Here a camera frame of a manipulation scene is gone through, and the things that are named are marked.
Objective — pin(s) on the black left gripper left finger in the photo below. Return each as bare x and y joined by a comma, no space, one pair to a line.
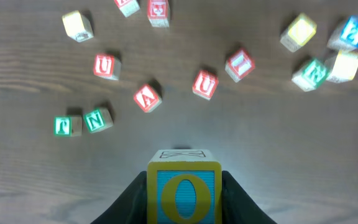
130,207

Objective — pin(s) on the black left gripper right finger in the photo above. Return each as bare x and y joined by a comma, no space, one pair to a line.
237,205

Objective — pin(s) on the yellow O letter block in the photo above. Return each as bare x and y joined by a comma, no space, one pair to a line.
184,186

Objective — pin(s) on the green R letter block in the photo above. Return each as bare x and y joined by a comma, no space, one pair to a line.
311,75

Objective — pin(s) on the green N letter block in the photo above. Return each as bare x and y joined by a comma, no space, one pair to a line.
98,120

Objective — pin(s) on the green J letter block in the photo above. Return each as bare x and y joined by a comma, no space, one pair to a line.
68,126

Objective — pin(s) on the red A letter block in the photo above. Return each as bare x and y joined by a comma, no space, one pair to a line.
147,98

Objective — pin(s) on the red U letter block middle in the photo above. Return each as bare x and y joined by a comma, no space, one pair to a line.
205,84

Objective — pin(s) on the red u letter block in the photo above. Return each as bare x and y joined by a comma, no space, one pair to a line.
107,66
205,84

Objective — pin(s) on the red U letter block left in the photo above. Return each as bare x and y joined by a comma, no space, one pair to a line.
107,66

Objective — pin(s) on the red I block middle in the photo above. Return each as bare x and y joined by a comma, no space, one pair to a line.
239,65

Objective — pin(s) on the yellow block beside R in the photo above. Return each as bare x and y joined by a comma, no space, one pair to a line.
342,66

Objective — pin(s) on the yellow block far left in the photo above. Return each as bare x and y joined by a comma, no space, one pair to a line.
77,26

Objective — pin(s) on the yellow block centre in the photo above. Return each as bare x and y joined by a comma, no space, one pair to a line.
298,33

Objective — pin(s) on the red E letter block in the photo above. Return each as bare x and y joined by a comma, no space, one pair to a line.
158,13

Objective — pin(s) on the red X letter block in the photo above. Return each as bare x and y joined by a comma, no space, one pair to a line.
127,7

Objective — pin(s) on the blue 2 number block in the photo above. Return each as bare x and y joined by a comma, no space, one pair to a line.
345,36

